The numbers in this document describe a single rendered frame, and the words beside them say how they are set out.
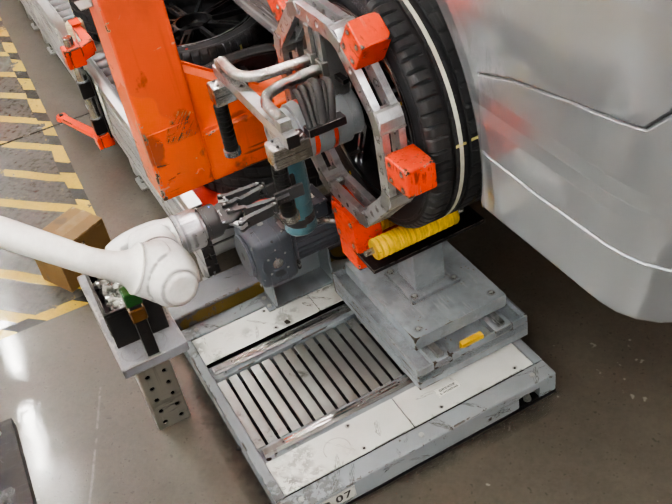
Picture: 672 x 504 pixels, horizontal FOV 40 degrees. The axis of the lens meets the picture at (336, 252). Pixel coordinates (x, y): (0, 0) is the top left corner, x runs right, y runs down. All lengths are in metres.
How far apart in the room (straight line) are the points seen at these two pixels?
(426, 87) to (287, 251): 0.87
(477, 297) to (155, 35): 1.11
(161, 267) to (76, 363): 1.32
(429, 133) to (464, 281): 0.76
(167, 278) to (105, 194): 2.02
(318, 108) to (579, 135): 0.59
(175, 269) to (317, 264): 1.25
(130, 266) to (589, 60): 0.90
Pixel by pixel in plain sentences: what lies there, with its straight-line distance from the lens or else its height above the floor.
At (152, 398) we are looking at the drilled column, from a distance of 2.63.
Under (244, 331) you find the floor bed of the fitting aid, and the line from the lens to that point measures 2.81.
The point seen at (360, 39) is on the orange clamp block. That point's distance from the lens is 1.89.
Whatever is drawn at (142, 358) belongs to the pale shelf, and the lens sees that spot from 2.28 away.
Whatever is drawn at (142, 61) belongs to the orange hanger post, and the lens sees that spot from 2.44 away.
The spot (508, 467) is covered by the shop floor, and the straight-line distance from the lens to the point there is 2.46.
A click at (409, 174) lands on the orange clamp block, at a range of 1.92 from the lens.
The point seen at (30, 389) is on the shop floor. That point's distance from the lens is 3.02.
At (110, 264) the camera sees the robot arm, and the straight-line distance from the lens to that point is 1.77.
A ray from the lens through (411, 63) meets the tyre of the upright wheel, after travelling 1.94.
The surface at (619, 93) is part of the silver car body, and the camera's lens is 1.50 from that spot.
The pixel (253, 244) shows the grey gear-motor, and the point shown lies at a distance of 2.59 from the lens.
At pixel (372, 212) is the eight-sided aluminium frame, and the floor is 0.66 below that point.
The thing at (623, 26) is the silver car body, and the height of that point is 1.33.
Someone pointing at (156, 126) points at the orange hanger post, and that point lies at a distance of 2.52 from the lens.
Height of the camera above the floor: 1.98
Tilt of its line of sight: 39 degrees down
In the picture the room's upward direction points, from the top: 11 degrees counter-clockwise
